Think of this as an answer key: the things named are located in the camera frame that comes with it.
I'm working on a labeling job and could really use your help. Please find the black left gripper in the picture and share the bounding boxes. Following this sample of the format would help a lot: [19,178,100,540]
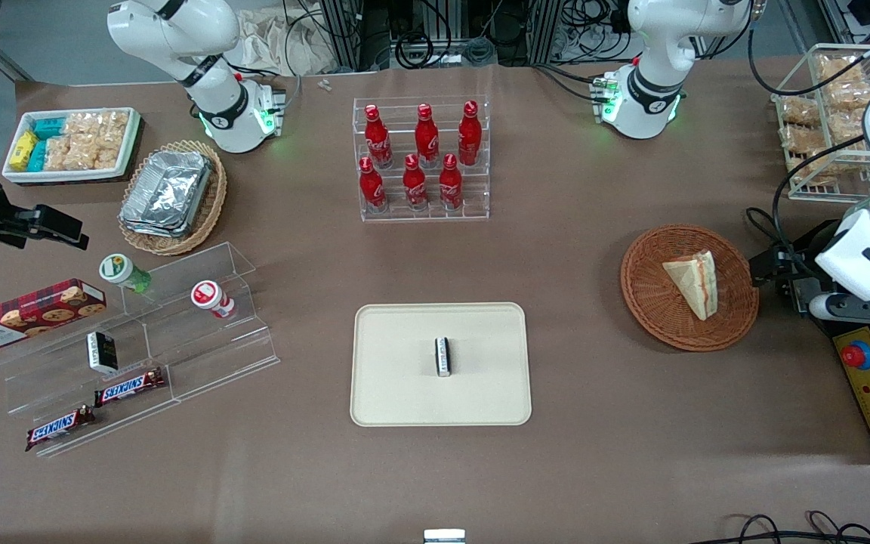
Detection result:
[748,243,821,289]

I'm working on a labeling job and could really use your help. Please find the triangular sandwich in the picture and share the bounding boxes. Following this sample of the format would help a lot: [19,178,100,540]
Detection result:
[662,249,719,321]

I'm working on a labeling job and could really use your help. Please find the white rectangular snack tray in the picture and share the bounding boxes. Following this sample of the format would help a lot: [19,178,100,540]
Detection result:
[2,107,141,184]

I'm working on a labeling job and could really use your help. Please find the brown round wicker basket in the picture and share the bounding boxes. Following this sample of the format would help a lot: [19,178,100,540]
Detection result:
[620,224,760,352]

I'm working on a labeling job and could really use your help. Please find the light oval wicker basket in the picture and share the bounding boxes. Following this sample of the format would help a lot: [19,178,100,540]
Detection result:
[118,140,228,256]

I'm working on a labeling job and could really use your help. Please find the beige plastic tray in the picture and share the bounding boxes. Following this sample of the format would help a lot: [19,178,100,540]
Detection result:
[350,302,532,428]

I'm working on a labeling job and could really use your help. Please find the black tabletop appliance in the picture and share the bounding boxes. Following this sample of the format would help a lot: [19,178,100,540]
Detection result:
[782,219,851,337]

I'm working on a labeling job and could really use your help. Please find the green bottle white cap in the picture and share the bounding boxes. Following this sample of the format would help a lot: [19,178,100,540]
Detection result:
[99,254,153,294]

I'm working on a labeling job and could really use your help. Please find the clear rice cracker bag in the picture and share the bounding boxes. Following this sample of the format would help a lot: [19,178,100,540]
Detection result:
[44,136,77,172]
[63,111,131,139]
[72,133,123,172]

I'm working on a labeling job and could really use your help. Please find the yellow snack packet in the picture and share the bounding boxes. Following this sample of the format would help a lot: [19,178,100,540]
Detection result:
[9,130,37,172]

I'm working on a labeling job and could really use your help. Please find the red tartan cookie box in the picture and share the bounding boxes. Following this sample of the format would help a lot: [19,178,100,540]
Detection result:
[0,279,107,354]

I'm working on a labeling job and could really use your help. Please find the fried snack bag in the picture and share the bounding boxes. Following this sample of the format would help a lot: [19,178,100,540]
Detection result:
[816,54,870,113]
[777,94,822,128]
[785,151,842,187]

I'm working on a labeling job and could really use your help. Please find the stacked aluminium foil trays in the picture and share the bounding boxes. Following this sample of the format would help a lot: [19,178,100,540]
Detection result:
[119,150,213,239]

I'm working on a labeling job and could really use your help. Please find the red capped small bottle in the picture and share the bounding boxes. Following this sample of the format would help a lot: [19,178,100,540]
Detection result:
[191,280,236,319]

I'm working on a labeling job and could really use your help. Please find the Snickers chocolate bar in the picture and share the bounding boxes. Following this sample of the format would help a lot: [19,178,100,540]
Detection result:
[25,405,96,452]
[94,368,166,408]

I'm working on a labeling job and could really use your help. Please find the clear acrylic step display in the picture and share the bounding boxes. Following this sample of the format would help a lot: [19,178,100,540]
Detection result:
[0,242,281,459]

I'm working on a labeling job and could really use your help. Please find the crumpled beige cloth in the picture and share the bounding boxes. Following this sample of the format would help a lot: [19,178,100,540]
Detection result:
[235,9,338,76]

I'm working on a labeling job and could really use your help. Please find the clear acrylic bottle rack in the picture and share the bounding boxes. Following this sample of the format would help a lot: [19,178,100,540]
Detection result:
[353,96,491,223]

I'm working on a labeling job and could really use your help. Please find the red cola bottle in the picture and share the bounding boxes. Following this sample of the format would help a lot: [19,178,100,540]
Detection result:
[403,154,428,212]
[414,104,440,168]
[359,156,388,214]
[458,100,483,167]
[439,153,464,212]
[363,104,394,168]

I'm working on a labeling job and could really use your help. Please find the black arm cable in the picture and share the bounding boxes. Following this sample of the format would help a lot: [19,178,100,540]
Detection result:
[745,136,870,261]

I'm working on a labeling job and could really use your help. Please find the white wire basket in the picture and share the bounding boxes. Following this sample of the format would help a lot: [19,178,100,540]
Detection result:
[773,44,870,202]

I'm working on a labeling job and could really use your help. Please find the grey left wrist camera bracket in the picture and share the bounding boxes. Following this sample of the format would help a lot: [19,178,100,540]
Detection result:
[809,293,870,328]

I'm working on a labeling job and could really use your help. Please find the black floor cable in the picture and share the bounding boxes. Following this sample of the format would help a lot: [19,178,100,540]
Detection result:
[707,512,870,544]

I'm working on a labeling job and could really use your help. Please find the black base cable bundle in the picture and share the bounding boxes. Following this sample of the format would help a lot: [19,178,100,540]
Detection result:
[533,63,611,104]

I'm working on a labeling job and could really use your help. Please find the aluminium frame rack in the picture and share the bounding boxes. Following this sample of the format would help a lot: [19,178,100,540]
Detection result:
[320,0,557,73]

